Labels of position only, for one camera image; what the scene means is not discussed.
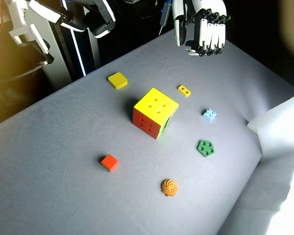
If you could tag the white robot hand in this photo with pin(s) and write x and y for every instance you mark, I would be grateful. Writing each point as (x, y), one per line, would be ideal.
(49, 11)
(210, 14)

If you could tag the Rubik's cube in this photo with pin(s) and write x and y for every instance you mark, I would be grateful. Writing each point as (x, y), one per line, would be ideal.
(154, 105)

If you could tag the orange square block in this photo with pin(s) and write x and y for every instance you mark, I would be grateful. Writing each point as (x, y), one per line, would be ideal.
(109, 162)

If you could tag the grey adapter module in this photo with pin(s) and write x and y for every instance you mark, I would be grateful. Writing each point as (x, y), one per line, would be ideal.
(165, 14)

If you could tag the yellow two-hole block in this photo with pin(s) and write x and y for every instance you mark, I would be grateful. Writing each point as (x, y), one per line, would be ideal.
(184, 91)

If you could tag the yellow rounded square block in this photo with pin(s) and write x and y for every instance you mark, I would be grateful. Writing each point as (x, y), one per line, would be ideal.
(117, 80)

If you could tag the light blue studded brick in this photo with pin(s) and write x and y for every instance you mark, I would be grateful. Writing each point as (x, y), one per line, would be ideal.
(209, 115)

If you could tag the green pentagon holed block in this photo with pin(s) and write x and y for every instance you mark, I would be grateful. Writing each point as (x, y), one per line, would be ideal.
(205, 148)

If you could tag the white backdrop sheet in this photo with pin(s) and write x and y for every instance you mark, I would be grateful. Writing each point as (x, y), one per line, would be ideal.
(279, 147)

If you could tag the orange swirl toy cookie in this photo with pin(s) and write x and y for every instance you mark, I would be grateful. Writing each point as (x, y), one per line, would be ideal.
(169, 188)

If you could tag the grey table cloth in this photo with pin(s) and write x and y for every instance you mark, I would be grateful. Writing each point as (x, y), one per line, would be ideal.
(63, 195)

